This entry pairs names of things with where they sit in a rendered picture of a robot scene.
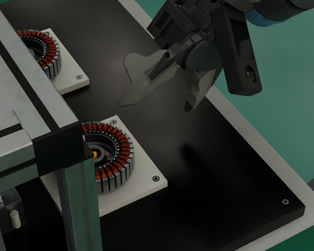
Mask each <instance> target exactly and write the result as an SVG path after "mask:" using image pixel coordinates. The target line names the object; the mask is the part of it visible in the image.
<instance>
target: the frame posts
mask: <svg viewBox="0 0 314 251"><path fill-rule="evenodd" d="M83 141H84V151H85V158H84V159H81V160H79V161H77V162H74V163H72V164H70V165H67V166H65V167H62V168H60V169H58V170H56V178H57V184H58V191H59V197H60V204H61V210H62V216H63V223H64V229H65V235H66V242H67V248H68V251H103V249H102V238H101V228H100V217H99V206H98V196H97V185H96V175H95V164H94V153H93V152H92V150H91V149H90V147H89V146H88V144H87V143H86V142H85V140H84V139H83ZM0 251H6V249H5V245H4V241H3V237H2V234H1V230H0Z"/></svg>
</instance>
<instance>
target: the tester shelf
mask: <svg viewBox="0 0 314 251"><path fill-rule="evenodd" d="M84 158H85V151H84V141H83V132H82V123H81V122H80V121H79V120H78V118H77V117H76V116H75V114H74V113H73V111H72V110H71V109H70V107H69V106H68V104H67V103H66V102H65V100H64V99H63V97H62V96H61V95H60V93H59V92H58V90H57V89H56V88H55V86H54V85H53V83H52V82H51V80H50V79H49V77H48V76H47V75H46V73H45V72H44V70H43V69H42V68H41V66H40V65H39V63H38V62H37V61H36V59H35V58H34V56H33V55H32V54H31V52H30V51H29V49H28V48H27V47H26V45H25V44H24V42H23V41H22V40H21V38H20V37H19V35H18V34H17V32H16V31H15V30H14V28H13V27H12V25H11V24H10V23H9V21H8V20H7V18H6V17H5V16H4V14H3V13H2V11H1V10H0V193H1V192H3V191H6V190H8V189H10V188H13V187H15V186H18V185H20V184H22V183H25V182H27V181H29V180H32V179H34V178H37V177H41V176H43V175H46V174H48V173H50V172H53V171H55V170H58V169H60V168H62V167H65V166H67V165H70V164H72V163H74V162H77V161H79V160H81V159H84Z"/></svg>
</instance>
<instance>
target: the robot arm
mask: <svg viewBox="0 0 314 251"><path fill-rule="evenodd" d="M175 4H177V5H175ZM178 5H180V6H181V7H179V6H178ZM312 8H314V0H166V1H165V3H164V4H163V6H162V7H161V9H160V10H159V11H158V13H157V14H156V16H155V17H154V19H153V20H152V21H151V23H150V24H149V26H148V27H147V30H148V31H149V33H150V34H151V35H152V36H153V37H154V41H155V42H156V43H157V45H158V46H159V47H160V48H161V49H162V50H159V51H157V52H155V53H154V54H152V55H151V56H148V57H145V56H142V55H139V54H137V53H130V54H128V55H127V56H126V57H125V58H124V61H123V64H124V67H125V69H126V72H127V74H128V77H129V79H130V81H131V84H132V85H131V86H130V87H129V88H128V89H127V90H126V92H125V93H124V94H123V96H122V97H121V99H120V100H119V102H118V105H119V106H120V107H125V106H130V105H135V104H137V103H138V102H139V101H140V100H141V99H142V98H143V97H144V96H146V95H147V94H149V93H151V92H152V91H153V89H154V88H156V87H157V86H158V85H160V84H161V83H164V82H167V81H168V80H169V79H171V78H172V77H173V76H174V75H175V73H176V70H177V68H178V65H180V71H181V73H182V75H183V77H184V79H185V81H186V82H187V84H188V86H189V88H190V90H189V91H190V95H189V97H188V99H187V100H186V103H185V107H184V111H185V112H189V111H191V110H193V109H194V108H195V107H196V106H197V105H198V104H199V103H200V101H201V100H202V99H203V98H204V97H205V95H206V94H207V92H208V91H209V89H210V87H212V86H213V85H214V83H215V81H216V79H217V78H218V76H219V74H220V73H221V71H222V69H223V70H224V74H225V78H226V83H227V87H228V91H229V93H231V94H234V95H241V96H252V95H255V94H257V93H259V92H261V91H262V84H261V80H260V76H259V72H258V68H257V63H256V59H255V55H254V51H253V47H252V43H251V39H250V34H249V30H248V26H247V22H246V19H247V20H248V21H249V22H250V23H252V24H253V25H256V26H261V27H267V26H270V25H273V24H276V23H281V22H285V21H287V20H288V19H290V18H291V17H293V16H295V15H298V14H300V13H302V12H304V11H307V10H309V9H312ZM166 50H167V51H166Z"/></svg>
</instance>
